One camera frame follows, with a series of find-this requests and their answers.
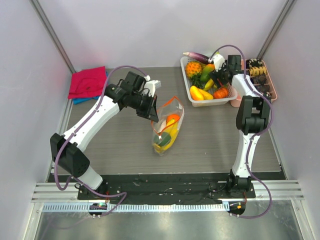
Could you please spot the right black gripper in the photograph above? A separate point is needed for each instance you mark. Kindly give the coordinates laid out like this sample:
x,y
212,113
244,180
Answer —
x,y
219,75

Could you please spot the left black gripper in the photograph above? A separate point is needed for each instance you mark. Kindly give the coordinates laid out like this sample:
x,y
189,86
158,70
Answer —
x,y
151,111

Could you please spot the white toy radish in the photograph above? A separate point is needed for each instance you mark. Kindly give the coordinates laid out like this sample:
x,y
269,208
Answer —
x,y
163,126

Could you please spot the clear orange zip top bag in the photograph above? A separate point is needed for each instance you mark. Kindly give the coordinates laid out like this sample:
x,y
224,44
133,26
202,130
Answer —
x,y
173,106

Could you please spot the orange toy orange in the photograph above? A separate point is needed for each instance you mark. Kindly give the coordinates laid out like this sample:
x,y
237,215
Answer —
x,y
172,119

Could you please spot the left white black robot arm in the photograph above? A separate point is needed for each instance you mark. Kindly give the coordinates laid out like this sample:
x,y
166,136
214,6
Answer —
x,y
134,91

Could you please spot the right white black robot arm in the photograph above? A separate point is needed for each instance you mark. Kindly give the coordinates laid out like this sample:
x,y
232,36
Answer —
x,y
252,117

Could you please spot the small yellow toy banana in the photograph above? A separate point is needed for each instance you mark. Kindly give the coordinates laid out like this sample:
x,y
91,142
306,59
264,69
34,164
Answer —
x,y
210,83

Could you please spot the orange toy pumpkin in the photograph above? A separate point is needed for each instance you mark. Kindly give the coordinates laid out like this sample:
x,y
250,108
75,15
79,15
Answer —
x,y
221,93

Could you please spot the red green toy mango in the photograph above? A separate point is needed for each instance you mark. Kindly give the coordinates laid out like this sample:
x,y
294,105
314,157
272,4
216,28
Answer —
x,y
205,72

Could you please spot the white plastic fruit basket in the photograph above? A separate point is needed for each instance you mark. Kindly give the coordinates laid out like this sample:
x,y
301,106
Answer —
x,y
232,93

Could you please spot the purple toy eggplant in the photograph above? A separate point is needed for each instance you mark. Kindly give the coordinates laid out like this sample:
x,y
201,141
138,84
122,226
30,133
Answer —
x,y
197,56

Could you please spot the yellow toy pepper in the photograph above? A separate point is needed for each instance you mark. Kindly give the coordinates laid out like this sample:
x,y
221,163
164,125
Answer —
x,y
198,94

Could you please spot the orange toy pineapple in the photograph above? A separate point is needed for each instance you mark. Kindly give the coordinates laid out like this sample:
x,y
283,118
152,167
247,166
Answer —
x,y
193,68

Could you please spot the pink divided plastic tray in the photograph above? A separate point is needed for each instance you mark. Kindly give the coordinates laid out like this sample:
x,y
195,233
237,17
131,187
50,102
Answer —
x,y
260,78

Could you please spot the magenta folded cloth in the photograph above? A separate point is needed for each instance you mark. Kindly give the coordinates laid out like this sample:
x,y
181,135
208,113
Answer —
x,y
90,71

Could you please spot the blue folded cloth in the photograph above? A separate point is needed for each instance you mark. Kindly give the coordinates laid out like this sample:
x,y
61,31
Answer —
x,y
82,100

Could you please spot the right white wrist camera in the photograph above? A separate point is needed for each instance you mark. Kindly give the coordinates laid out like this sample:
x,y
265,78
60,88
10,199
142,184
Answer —
x,y
218,60

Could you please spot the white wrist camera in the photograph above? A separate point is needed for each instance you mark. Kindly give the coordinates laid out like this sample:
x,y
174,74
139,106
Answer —
x,y
150,87
218,60

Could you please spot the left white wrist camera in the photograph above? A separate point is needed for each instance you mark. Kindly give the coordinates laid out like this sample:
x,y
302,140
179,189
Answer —
x,y
150,87

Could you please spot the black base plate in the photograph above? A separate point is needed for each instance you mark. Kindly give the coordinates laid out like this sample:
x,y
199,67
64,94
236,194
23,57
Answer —
x,y
163,189

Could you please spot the white slotted cable duct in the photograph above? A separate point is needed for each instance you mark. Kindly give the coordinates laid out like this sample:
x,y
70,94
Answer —
x,y
92,207

